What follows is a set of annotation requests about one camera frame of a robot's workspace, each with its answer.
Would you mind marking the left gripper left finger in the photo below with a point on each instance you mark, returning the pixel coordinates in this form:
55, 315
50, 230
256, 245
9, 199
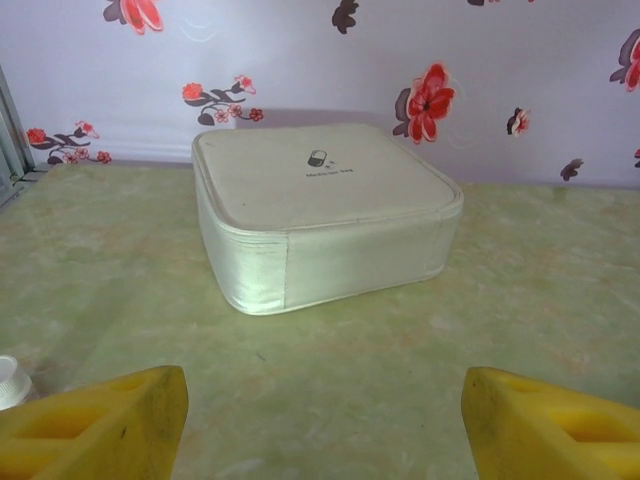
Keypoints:
100, 430

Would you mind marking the aluminium frame post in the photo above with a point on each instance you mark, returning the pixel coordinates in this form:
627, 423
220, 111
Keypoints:
12, 140

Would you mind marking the white square lidded box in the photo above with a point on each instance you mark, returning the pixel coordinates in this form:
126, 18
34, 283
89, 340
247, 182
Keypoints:
325, 215

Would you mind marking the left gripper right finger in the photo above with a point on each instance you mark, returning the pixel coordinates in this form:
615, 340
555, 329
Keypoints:
540, 430

